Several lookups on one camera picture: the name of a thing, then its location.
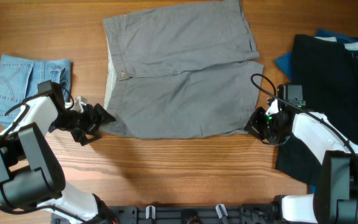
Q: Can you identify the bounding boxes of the grey shorts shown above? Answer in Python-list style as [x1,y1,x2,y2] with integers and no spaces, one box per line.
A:
[101,0,264,139]

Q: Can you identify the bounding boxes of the folded blue denim jeans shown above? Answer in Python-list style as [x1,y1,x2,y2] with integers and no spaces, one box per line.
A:
[0,54,71,128]

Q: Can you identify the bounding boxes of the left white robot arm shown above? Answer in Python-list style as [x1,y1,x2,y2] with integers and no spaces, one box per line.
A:
[0,80,119,223]

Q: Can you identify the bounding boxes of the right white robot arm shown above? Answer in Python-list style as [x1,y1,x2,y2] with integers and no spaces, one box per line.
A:
[244,108,358,223]

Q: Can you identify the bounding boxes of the black garment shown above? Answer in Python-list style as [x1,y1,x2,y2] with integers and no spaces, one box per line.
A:
[274,34,358,187]

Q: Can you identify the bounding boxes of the blue garment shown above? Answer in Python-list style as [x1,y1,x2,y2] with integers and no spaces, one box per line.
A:
[274,28,358,82]

